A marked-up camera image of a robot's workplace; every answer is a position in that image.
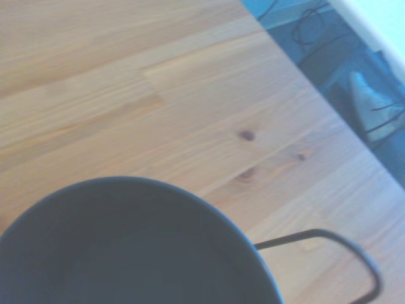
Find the dark blue ceramic bowl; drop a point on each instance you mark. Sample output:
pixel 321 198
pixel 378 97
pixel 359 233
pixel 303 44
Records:
pixel 133 247

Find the white side desk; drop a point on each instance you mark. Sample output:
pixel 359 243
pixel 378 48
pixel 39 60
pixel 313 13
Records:
pixel 376 28

